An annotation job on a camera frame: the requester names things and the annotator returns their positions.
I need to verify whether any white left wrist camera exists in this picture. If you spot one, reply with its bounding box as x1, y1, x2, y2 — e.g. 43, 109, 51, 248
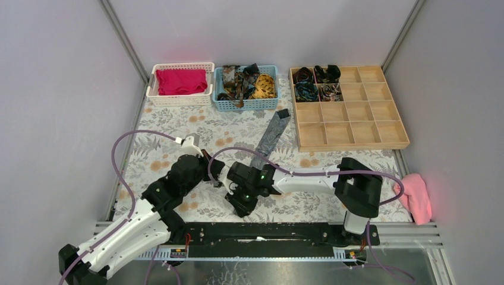
175, 133, 203, 157

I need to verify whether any magenta cloth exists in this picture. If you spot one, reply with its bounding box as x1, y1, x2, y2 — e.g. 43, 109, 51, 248
156, 69, 208, 96

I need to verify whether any white plastic basket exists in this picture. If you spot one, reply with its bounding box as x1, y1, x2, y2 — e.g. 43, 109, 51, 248
146, 62, 215, 107

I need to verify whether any rolled black tie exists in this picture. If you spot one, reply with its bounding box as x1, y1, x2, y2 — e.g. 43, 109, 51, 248
314, 65, 341, 84

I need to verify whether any light blue plastic basket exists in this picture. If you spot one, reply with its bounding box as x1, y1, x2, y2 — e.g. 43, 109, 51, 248
212, 65, 281, 112

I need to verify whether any orange floral tie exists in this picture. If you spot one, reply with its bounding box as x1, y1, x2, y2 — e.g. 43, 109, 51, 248
217, 65, 244, 108

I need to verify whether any pink cloth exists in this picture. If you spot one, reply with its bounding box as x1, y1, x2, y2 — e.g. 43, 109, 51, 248
399, 173, 432, 225

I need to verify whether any wooden compartment tray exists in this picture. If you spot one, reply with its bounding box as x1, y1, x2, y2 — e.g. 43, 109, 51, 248
289, 66, 410, 152

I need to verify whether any grey leaf pattern tie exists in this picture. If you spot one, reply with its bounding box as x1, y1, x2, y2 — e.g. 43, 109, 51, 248
249, 109, 291, 169

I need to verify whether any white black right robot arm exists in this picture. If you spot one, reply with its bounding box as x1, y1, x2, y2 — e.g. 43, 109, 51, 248
219, 157, 383, 245

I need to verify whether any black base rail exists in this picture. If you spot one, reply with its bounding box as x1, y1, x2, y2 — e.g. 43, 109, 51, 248
162, 222, 380, 259

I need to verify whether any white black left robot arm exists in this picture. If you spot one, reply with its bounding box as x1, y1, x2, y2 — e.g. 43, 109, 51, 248
58, 152, 229, 284

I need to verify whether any dark navy red tie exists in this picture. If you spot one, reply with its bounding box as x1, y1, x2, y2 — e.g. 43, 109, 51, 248
237, 64, 260, 100

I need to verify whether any rolled multicolour tie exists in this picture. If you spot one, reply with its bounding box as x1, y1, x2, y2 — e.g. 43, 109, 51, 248
319, 83, 343, 102

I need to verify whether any yellow patterned tie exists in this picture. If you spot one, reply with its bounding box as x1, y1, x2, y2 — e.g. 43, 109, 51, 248
250, 74, 277, 99

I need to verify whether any floral tablecloth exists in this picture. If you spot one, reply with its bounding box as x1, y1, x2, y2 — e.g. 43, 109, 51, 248
114, 101, 398, 223

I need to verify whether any rolled dark red tie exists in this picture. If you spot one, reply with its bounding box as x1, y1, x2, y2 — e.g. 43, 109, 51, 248
292, 67, 315, 84

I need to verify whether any rolled navy blue tie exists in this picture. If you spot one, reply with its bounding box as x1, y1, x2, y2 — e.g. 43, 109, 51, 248
295, 83, 319, 103

